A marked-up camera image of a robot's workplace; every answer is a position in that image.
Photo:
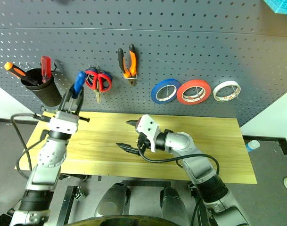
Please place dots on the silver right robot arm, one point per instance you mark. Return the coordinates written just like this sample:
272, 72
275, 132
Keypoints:
199, 169

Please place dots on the grey metal pegboard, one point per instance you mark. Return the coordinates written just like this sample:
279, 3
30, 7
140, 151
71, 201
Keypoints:
157, 35

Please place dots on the teal foam block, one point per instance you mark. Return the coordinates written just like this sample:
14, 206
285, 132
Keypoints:
280, 5

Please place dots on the red tape roll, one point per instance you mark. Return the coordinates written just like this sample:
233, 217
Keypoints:
181, 90

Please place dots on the clear bottle blue cap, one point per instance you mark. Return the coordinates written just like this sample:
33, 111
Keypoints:
252, 146

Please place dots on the orange black pliers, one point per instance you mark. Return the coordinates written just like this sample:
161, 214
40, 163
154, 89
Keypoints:
133, 61

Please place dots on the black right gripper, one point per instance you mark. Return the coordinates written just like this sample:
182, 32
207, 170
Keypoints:
143, 142

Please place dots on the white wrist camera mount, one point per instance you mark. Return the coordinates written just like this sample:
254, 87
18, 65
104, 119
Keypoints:
148, 129
63, 124

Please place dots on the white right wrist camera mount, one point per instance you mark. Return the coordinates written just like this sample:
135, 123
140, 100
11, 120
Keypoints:
148, 129

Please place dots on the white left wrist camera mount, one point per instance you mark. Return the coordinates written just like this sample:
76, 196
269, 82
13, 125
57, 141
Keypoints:
63, 124

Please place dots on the white tape roll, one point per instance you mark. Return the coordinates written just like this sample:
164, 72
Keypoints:
216, 89

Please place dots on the dark rounded shape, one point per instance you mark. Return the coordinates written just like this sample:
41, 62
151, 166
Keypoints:
112, 200
174, 204

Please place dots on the black cup holder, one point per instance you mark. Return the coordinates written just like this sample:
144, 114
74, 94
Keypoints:
49, 94

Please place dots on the blue tape roll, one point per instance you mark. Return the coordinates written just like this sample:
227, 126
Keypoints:
155, 91

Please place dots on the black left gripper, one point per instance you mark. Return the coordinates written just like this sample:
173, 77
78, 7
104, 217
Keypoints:
69, 110

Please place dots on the dark curved rim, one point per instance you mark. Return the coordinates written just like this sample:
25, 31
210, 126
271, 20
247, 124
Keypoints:
124, 221

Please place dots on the black metal table frame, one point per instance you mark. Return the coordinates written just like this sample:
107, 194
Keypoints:
145, 183

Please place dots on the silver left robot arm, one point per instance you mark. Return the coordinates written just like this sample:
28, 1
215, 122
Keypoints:
51, 155

